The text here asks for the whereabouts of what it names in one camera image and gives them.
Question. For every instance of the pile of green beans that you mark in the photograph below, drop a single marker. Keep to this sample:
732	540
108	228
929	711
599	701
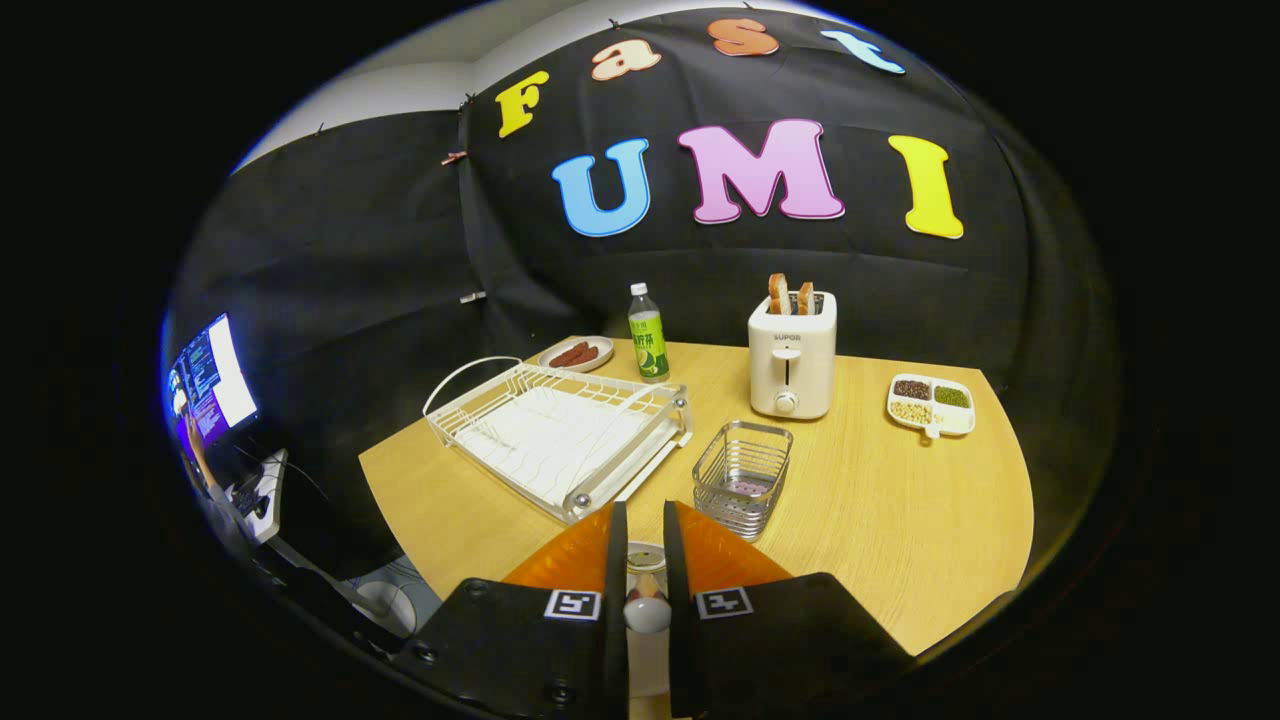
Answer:
951	396

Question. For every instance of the white divided dish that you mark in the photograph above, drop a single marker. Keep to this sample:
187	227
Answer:
958	420

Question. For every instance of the black backdrop cloth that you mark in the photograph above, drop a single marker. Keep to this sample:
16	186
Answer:
800	260

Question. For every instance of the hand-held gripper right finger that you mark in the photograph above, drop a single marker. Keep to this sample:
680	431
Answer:
678	640

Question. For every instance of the grey round plate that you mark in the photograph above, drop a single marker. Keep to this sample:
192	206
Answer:
648	665

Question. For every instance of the white toaster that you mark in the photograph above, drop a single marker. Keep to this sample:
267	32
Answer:
810	370

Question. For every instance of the green label drink bottle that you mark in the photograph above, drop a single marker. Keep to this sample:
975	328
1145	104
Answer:
648	345

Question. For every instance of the computer monitor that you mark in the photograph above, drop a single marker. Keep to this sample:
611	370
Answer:
225	375

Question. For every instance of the pile of soybeans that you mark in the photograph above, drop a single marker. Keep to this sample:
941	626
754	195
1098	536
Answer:
910	411

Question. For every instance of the small plate with meat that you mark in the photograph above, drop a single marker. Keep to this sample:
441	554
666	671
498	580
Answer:
606	352

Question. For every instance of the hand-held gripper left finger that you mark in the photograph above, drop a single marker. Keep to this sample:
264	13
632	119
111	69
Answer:
616	640

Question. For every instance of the pile of red beans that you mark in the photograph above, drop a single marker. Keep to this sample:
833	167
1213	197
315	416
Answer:
911	389

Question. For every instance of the white device with black parts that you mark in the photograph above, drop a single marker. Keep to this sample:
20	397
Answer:
255	490

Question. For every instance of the brown meat piece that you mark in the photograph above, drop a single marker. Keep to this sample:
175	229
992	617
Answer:
590	356
570	353

